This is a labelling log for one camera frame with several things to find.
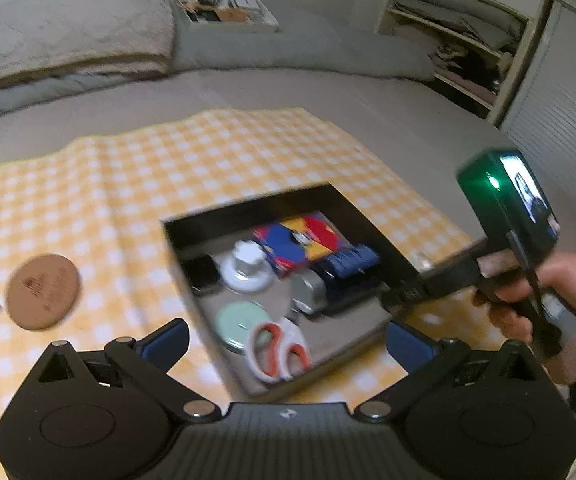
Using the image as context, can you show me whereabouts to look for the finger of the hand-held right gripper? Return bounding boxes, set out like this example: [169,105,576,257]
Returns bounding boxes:
[378,252,484,314]

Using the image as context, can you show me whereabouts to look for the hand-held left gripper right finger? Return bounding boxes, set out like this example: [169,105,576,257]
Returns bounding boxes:
[355,320,540,419]

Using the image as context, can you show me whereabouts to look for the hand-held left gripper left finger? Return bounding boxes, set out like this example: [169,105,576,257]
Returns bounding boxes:
[35,317,222,419]

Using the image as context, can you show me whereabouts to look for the black shallow box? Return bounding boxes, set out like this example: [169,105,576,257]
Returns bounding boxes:
[160,182,470,402]

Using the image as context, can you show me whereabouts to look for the mint green tape measure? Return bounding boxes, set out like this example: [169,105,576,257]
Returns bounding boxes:
[215,300,282,356]

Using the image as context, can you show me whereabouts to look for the small black block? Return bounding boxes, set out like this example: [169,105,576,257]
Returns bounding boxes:
[182,254,219,296]

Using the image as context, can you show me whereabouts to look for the dark blue bottle silver cap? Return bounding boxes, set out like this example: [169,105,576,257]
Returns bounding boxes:
[288,243,382,317]

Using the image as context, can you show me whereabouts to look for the white round knob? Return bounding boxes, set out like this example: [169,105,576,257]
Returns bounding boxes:
[216,240,275,295]

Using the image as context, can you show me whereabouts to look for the orange and white scissors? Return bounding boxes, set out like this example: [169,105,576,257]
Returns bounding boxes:
[246,315,313,385]

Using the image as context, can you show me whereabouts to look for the person's right hand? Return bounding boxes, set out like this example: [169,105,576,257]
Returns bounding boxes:
[473,250,576,347]

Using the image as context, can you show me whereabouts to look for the round cork coaster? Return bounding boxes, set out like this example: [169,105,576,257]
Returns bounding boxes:
[5,253,83,331]

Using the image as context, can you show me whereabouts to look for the white slatted closet door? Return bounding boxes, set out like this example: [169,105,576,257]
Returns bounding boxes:
[497,0,576,213]

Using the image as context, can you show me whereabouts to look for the colourful cartoon card box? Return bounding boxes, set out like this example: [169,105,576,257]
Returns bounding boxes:
[251,212,354,279]

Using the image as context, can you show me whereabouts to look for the yellow checkered cloth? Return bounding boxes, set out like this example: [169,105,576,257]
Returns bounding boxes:
[0,107,475,461]

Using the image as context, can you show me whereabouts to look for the white open shelf unit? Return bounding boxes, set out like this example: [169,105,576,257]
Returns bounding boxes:
[377,0,535,122]

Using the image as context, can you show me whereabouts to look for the long grey pillow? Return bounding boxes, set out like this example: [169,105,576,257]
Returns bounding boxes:
[170,24,437,82]

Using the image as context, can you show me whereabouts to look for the beige folded blanket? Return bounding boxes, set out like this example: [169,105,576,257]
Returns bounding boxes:
[0,0,177,99]

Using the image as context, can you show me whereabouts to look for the white open box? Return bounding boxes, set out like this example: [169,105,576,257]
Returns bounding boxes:
[173,0,280,35]

